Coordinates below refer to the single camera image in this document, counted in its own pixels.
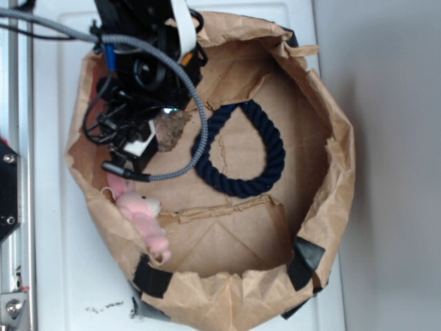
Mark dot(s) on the black metal base plate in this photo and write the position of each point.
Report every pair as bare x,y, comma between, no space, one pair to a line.
9,190

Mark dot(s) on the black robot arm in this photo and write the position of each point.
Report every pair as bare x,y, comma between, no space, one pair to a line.
169,27

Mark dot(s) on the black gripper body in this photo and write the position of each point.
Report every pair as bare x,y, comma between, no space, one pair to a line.
135,91

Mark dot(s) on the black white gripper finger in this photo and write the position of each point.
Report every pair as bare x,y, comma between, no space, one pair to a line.
141,151

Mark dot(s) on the pink plush bunny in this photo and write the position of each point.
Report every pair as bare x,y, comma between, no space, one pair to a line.
143,213

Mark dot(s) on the brown rough rock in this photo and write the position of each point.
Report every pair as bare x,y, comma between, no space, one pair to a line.
169,128

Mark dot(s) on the aluminium frame rail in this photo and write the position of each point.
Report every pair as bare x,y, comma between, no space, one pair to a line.
17,128

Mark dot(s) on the silver metal corner bracket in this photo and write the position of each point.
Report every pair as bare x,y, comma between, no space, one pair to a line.
12,308

